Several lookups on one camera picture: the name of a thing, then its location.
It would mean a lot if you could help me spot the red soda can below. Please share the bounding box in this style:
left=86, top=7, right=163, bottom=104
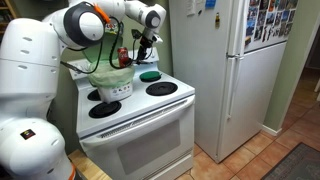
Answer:
left=117, top=47, right=130, bottom=68

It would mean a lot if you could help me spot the white electric stove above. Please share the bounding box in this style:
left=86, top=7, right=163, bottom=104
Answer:
left=71, top=48, right=195, bottom=180

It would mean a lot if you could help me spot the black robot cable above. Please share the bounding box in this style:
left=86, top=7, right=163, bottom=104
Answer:
left=59, top=16, right=141, bottom=75

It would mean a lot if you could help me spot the white refrigerator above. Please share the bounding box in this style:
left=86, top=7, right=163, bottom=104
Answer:
left=169, top=0, right=298, bottom=163

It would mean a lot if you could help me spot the wooden table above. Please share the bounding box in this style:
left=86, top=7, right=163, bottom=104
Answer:
left=68, top=150, right=112, bottom=180

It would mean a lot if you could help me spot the white waste bin green lid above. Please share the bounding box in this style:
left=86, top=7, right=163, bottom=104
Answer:
left=83, top=33, right=135, bottom=103

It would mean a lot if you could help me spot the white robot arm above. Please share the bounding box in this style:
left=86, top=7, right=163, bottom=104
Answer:
left=0, top=0, right=166, bottom=180

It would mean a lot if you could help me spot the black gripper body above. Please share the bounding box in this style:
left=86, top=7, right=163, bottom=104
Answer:
left=131, top=29, right=153, bottom=61

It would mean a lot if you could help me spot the green plastic bin liner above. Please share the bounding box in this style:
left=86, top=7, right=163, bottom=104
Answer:
left=88, top=61, right=135, bottom=88

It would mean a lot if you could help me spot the green round lid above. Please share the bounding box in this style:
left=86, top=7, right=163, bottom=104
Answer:
left=139, top=71, right=161, bottom=82

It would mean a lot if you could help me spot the patterned floor rug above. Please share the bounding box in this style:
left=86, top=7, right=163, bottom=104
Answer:
left=261, top=143, right=320, bottom=180

